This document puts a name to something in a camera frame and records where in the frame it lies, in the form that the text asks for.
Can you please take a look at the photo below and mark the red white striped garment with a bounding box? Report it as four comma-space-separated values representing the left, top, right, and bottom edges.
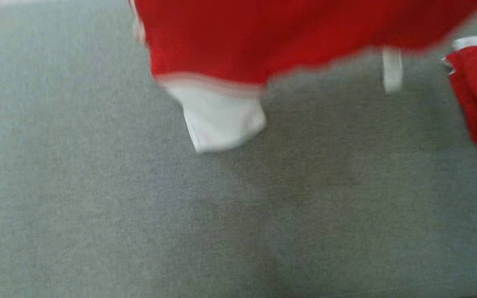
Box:
129, 0, 477, 154

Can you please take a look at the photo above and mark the large grey sofa seat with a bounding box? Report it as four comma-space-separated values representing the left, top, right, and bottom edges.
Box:
0, 0, 477, 298

